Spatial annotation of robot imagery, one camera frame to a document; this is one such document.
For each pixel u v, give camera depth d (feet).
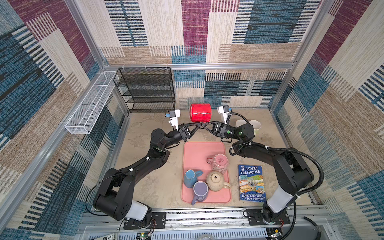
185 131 2.16
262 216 2.39
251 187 2.65
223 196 2.62
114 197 1.41
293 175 1.55
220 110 2.25
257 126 3.26
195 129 2.26
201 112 2.13
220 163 2.64
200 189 2.45
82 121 2.31
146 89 3.55
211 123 2.26
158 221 2.40
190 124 2.25
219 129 2.23
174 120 2.18
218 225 2.39
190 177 2.53
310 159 1.45
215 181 2.54
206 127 2.31
